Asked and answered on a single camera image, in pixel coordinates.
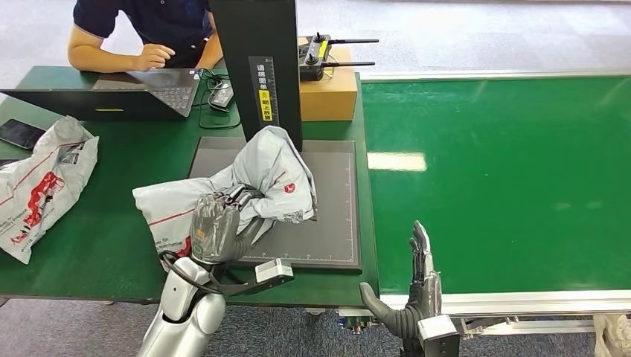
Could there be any person's right hand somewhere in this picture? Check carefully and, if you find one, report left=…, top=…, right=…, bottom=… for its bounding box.
left=134, top=43, right=176, bottom=73

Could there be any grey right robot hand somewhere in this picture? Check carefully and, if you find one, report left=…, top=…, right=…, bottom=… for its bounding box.
left=359, top=220, right=443, bottom=341

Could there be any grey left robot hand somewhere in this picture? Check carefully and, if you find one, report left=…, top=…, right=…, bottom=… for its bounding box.
left=189, top=184, right=269, bottom=265

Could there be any white poly mailer package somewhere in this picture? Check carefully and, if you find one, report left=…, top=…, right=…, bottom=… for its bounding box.
left=132, top=125, right=318, bottom=272
left=0, top=116, right=100, bottom=266

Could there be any brown cardboard box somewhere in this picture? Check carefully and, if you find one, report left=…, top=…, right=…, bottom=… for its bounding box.
left=298, top=36, right=359, bottom=123

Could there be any green conveyor belt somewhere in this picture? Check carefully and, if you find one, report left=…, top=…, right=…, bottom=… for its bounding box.
left=361, top=74, right=631, bottom=297

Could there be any person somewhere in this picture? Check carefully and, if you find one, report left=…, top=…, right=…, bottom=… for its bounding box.
left=67, top=0, right=225, bottom=74

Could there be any dark grey laptop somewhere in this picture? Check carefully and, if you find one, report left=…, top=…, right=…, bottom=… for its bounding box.
left=0, top=67, right=202, bottom=123

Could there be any black power adapter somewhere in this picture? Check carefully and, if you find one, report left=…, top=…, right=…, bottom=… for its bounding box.
left=208, top=81, right=235, bottom=112

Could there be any black scanner column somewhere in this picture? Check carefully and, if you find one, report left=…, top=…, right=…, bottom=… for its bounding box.
left=208, top=0, right=303, bottom=152

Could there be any black smartphone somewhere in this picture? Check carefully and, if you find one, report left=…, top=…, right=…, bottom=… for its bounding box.
left=0, top=118, right=46, bottom=151

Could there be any black remote controller with antennas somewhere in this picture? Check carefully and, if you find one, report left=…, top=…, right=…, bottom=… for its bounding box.
left=298, top=31, right=380, bottom=83

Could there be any white shoe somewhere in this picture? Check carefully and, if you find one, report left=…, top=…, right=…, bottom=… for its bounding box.
left=594, top=315, right=631, bottom=357

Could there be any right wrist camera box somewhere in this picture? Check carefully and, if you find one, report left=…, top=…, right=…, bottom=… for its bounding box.
left=417, top=314, right=461, bottom=357

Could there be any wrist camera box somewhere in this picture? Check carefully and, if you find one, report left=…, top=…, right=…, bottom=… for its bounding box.
left=254, top=258, right=295, bottom=286
left=417, top=314, right=461, bottom=357

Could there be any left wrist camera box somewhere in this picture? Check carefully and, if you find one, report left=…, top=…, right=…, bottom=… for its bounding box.
left=254, top=258, right=295, bottom=286

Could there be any black cable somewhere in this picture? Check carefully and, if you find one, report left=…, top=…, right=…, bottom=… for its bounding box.
left=190, top=68, right=243, bottom=131

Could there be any aluminium conveyor frame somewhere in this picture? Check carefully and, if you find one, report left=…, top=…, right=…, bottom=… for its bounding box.
left=338, top=67, right=631, bottom=357

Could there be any dark grey scanner base plate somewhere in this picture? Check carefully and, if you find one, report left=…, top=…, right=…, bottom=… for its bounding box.
left=187, top=137, right=363, bottom=274

